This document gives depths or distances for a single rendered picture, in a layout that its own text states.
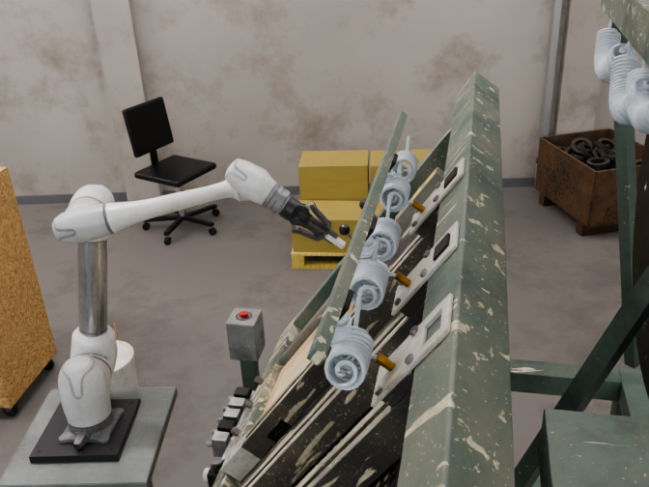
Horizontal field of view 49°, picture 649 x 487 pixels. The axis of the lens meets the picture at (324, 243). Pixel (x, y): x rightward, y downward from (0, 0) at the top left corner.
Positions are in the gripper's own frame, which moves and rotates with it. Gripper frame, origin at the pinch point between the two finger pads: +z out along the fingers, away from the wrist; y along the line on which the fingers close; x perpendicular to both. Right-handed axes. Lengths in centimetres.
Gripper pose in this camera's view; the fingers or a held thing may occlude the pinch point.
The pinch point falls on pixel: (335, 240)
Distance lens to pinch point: 229.8
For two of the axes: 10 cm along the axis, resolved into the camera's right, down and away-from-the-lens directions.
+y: 5.4, -6.9, -4.9
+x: 2.0, -4.6, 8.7
